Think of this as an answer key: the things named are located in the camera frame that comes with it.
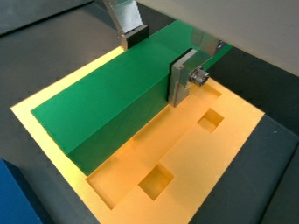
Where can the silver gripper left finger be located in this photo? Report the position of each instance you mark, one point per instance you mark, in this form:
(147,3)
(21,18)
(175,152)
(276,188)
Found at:
(131,29)

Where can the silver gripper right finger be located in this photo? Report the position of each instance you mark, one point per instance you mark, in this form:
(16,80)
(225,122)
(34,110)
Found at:
(187,71)

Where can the green rectangular block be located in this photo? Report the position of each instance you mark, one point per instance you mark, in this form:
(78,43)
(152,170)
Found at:
(93,115)

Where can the yellow slotted board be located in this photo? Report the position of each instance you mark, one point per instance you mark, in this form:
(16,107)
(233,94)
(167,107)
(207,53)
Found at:
(159,176)

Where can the blue rectangular block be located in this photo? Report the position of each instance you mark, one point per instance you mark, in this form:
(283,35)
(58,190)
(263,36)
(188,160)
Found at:
(16,207)

